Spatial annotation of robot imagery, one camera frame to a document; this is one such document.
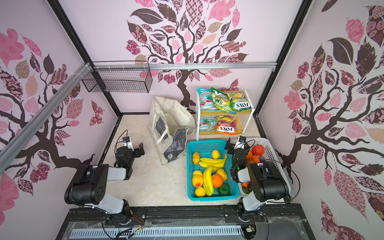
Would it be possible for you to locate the yellow pear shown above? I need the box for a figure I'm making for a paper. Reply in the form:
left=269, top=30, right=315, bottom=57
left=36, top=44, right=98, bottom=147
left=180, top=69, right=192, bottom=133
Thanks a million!
left=216, top=169, right=228, bottom=181

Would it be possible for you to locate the yellow banana bunch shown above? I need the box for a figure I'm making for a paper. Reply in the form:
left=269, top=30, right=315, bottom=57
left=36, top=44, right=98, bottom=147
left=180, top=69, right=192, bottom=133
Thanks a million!
left=203, top=166, right=214, bottom=197

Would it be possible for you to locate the yellow orange apple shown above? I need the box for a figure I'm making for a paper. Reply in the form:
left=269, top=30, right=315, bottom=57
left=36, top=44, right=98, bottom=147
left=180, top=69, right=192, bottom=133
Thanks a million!
left=192, top=175, right=204, bottom=188

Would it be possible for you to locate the cream canvas grocery bag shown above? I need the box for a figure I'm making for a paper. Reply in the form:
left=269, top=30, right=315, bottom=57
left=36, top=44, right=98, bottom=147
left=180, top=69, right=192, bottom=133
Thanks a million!
left=148, top=96, right=196, bottom=166

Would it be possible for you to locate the green candy bag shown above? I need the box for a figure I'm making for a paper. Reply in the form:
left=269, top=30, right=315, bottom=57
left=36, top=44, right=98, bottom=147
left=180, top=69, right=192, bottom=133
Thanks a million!
left=210, top=88, right=236, bottom=114

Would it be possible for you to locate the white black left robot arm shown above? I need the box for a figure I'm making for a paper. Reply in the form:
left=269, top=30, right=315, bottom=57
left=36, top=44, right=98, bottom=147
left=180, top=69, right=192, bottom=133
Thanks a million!
left=64, top=142, right=145, bottom=225

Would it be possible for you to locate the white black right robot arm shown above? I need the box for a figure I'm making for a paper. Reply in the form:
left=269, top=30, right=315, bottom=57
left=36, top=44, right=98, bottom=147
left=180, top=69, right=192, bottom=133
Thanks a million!
left=225, top=136, right=291, bottom=223

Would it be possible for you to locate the orange Fox's candy bag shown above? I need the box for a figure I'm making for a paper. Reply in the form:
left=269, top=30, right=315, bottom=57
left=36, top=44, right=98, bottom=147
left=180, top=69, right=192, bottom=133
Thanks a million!
left=216, top=116, right=238, bottom=135

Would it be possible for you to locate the lower teal candy bag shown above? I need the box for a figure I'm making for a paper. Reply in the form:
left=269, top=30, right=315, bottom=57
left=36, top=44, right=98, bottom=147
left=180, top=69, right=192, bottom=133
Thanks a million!
left=199, top=116, right=217, bottom=132

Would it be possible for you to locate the yellow green Fox's bag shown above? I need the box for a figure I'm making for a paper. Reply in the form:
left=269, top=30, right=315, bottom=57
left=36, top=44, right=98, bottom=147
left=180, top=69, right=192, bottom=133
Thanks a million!
left=227, top=92, right=251, bottom=112

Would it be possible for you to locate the teal striped candy bag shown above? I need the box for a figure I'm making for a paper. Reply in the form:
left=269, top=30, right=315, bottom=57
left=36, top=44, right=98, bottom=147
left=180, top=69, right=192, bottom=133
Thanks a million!
left=197, top=88, right=217, bottom=111

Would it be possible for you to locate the orange tangerine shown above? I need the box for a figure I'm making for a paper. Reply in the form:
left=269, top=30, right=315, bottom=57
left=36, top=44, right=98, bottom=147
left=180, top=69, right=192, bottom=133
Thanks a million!
left=246, top=150, right=253, bottom=160

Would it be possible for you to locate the orange carrot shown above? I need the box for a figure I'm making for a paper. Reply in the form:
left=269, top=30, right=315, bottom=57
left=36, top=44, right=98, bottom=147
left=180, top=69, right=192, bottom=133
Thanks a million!
left=252, top=155, right=260, bottom=163

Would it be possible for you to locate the red tomato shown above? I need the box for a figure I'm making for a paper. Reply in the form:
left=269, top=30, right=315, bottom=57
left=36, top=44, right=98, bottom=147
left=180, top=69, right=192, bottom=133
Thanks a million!
left=252, top=145, right=265, bottom=156

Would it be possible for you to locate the yellow banana pair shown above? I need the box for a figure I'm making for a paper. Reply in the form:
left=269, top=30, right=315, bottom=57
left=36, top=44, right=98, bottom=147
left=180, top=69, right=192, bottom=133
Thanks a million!
left=199, top=155, right=227, bottom=168

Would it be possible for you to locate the yellow lemon top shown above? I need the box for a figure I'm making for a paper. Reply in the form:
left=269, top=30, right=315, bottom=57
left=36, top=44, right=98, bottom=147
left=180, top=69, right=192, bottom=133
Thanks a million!
left=212, top=150, right=221, bottom=159

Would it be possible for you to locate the green cucumber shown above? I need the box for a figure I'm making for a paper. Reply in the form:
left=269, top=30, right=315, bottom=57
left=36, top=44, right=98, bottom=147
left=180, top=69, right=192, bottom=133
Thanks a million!
left=242, top=187, right=250, bottom=195

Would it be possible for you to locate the white plastic basket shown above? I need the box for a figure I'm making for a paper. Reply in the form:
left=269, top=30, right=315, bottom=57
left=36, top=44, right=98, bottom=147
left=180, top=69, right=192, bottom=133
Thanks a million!
left=235, top=138, right=291, bottom=202

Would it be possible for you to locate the green avocado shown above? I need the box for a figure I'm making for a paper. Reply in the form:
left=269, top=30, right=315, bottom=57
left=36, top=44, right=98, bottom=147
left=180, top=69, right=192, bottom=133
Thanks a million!
left=218, top=184, right=231, bottom=196

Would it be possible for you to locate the teal plastic basket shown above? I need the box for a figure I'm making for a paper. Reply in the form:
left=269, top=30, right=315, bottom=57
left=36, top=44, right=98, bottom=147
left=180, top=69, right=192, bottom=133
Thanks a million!
left=187, top=140, right=240, bottom=202

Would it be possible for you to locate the wrinkled yellow mango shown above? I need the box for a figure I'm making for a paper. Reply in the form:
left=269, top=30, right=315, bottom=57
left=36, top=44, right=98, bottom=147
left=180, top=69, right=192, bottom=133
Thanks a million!
left=193, top=152, right=201, bottom=165

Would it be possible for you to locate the small yellow lemon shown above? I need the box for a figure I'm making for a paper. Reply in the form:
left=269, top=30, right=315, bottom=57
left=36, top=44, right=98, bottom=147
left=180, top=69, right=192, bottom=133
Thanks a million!
left=193, top=170, right=203, bottom=176

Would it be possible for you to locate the yellow lemon bottom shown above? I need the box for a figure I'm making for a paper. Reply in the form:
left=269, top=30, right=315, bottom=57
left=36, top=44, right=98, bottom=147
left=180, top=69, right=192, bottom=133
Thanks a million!
left=195, top=187, right=206, bottom=198

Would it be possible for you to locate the white wood two-tier shelf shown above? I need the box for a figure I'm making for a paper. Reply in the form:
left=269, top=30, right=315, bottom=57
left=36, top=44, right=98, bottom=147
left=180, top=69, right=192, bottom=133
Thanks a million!
left=196, top=88, right=255, bottom=140

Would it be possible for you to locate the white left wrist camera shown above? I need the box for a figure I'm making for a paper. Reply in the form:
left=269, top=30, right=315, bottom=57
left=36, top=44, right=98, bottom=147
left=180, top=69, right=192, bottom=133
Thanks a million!
left=123, top=137, right=134, bottom=150

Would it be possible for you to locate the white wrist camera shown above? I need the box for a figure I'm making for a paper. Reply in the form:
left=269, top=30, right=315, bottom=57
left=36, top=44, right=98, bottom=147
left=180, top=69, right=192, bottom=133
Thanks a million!
left=123, top=137, right=134, bottom=150
left=235, top=136, right=247, bottom=149

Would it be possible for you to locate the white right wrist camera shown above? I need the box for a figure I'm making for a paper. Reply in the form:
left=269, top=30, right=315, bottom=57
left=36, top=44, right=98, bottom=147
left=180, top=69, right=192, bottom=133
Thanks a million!
left=235, top=136, right=247, bottom=149

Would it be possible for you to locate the black wire wall basket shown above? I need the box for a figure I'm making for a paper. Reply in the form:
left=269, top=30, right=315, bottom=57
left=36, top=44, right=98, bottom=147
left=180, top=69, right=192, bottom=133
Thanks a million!
left=82, top=60, right=153, bottom=94

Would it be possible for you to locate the black front rail base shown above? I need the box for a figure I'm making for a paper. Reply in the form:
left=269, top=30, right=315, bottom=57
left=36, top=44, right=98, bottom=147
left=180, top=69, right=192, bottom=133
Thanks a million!
left=57, top=204, right=315, bottom=240

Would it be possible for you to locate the silver aluminium rail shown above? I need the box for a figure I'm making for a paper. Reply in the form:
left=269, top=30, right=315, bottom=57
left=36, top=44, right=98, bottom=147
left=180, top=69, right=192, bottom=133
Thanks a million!
left=1, top=62, right=277, bottom=173

